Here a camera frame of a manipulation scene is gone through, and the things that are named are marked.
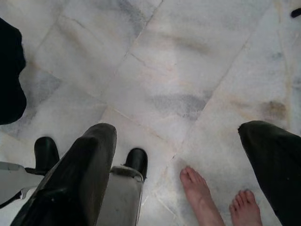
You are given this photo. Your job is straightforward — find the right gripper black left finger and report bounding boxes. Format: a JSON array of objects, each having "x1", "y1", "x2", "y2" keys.
[{"x1": 10, "y1": 123, "x2": 118, "y2": 226}]

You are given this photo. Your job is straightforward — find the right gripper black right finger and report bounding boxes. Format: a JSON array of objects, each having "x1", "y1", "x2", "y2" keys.
[{"x1": 238, "y1": 120, "x2": 301, "y2": 226}]

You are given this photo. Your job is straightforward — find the black shirt with fonemax print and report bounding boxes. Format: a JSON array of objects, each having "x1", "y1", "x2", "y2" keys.
[{"x1": 0, "y1": 17, "x2": 27, "y2": 125}]

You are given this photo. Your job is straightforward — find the black robot left foot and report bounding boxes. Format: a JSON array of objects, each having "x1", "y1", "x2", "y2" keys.
[{"x1": 34, "y1": 137, "x2": 60, "y2": 170}]

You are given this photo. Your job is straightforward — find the black robot foot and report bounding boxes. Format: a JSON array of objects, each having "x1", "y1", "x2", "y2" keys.
[
  {"x1": 34, "y1": 137, "x2": 60, "y2": 170},
  {"x1": 125, "y1": 147, "x2": 148, "y2": 178}
]

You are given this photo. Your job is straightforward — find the person bare foot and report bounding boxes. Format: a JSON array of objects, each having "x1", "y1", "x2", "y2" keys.
[
  {"x1": 180, "y1": 166, "x2": 225, "y2": 226},
  {"x1": 229, "y1": 190, "x2": 263, "y2": 226}
]

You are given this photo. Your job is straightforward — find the grey robot left leg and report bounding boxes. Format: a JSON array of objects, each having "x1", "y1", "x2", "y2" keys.
[{"x1": 0, "y1": 161, "x2": 51, "y2": 207}]

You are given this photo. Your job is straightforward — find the black robot right foot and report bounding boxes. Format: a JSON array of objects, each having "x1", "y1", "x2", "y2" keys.
[{"x1": 125, "y1": 147, "x2": 148, "y2": 178}]

